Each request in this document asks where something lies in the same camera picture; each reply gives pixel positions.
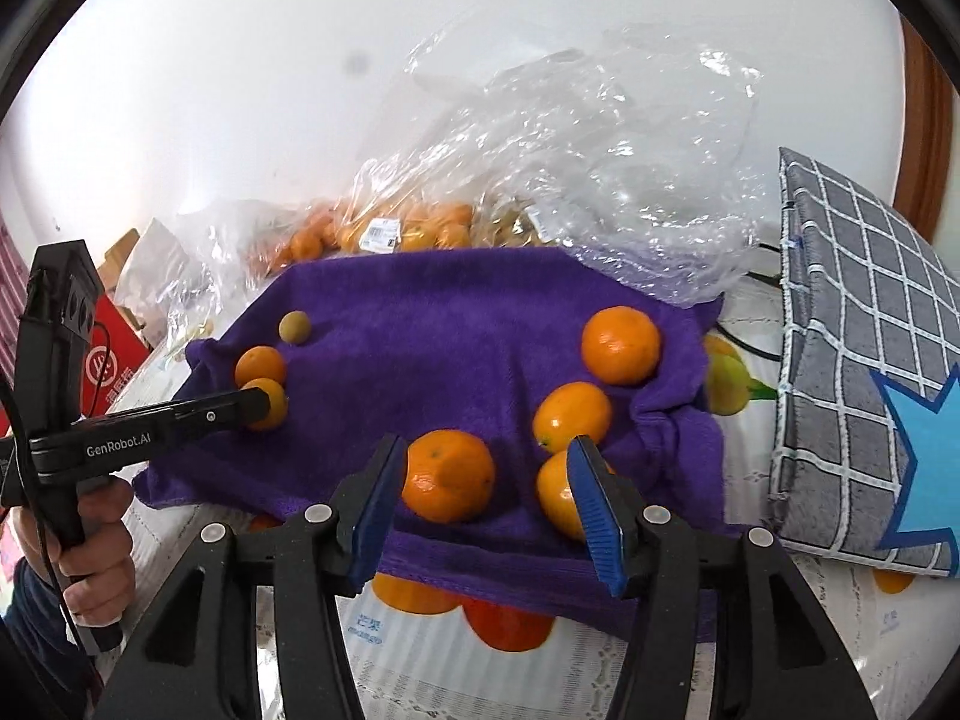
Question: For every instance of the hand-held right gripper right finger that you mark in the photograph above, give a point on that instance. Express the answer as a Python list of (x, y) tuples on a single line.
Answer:
[(598, 519)]

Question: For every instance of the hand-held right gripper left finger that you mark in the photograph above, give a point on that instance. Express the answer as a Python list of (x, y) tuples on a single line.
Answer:
[(379, 511)]

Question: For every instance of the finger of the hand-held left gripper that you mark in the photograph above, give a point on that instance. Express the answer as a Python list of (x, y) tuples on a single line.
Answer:
[(225, 411)]

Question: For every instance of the small round orange kumquat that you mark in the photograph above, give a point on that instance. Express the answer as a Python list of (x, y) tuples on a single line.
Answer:
[(260, 366), (274, 405)]

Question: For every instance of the tangerine with green stem mark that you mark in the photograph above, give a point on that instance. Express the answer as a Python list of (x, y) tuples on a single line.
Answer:
[(450, 476)]

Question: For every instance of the glossy oval orange kumquat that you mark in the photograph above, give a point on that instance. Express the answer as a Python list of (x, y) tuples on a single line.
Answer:
[(572, 416)]

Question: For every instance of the small green-brown longan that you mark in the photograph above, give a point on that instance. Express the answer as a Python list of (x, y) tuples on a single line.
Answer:
[(295, 328)]

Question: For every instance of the large round tangerine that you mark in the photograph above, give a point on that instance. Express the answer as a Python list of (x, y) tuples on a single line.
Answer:
[(621, 345)]

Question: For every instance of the plastic bag of oranges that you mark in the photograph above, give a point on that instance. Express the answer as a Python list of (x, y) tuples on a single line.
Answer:
[(420, 229)]

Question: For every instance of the plastic bag of longans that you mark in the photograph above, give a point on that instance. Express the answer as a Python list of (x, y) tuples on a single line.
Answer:
[(514, 229)]

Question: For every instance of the person's left forearm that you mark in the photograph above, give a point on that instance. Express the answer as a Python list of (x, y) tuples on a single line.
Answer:
[(30, 615)]

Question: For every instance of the person's left hand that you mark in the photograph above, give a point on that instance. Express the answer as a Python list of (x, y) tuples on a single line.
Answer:
[(105, 540)]

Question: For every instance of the red box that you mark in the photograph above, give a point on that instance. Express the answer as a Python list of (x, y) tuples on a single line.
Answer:
[(112, 367)]

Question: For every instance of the white plastic bag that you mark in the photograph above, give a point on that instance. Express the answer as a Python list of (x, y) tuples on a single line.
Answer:
[(169, 270)]

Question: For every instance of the pink striped cloth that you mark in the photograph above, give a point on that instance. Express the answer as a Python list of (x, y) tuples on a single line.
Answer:
[(9, 277)]

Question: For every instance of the purple towel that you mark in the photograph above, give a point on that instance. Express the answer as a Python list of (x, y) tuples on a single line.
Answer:
[(435, 330)]

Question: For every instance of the cardboard box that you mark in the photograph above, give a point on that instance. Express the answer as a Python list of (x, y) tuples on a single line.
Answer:
[(120, 251)]

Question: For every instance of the grey checked cushion blue star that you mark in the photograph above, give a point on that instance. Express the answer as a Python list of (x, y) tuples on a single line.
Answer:
[(840, 360)]

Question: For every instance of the large clear plastic bag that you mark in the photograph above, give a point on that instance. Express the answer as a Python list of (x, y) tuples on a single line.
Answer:
[(600, 165)]

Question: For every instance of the brown wooden door frame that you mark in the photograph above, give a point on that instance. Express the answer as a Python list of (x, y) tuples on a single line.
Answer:
[(926, 150)]

